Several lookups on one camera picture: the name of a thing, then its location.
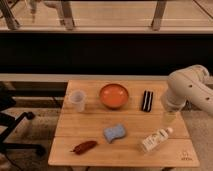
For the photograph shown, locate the translucent yellow gripper fingers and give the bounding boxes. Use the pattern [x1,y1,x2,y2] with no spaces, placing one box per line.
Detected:
[163,112,176,124]

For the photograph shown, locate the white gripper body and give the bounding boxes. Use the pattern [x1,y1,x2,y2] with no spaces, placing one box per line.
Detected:
[161,92,186,112]

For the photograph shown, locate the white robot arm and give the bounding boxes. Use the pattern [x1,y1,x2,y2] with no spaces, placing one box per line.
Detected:
[161,65,213,124]

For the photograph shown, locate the orange ceramic bowl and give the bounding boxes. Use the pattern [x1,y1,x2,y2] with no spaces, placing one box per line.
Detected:
[99,83,129,109]

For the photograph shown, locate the translucent white cup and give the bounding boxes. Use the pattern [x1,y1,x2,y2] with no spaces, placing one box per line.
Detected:
[68,90,86,112]

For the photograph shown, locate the black striped rectangular block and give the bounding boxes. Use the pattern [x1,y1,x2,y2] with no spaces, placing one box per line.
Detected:
[141,91,153,112]

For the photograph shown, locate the blue sponge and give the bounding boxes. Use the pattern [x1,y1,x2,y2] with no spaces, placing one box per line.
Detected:
[103,124,126,143]

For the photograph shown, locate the wooden table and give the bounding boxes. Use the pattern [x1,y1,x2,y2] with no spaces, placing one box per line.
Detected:
[48,80,199,167]

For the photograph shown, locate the black office chair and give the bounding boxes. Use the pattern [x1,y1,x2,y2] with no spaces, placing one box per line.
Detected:
[0,86,46,156]

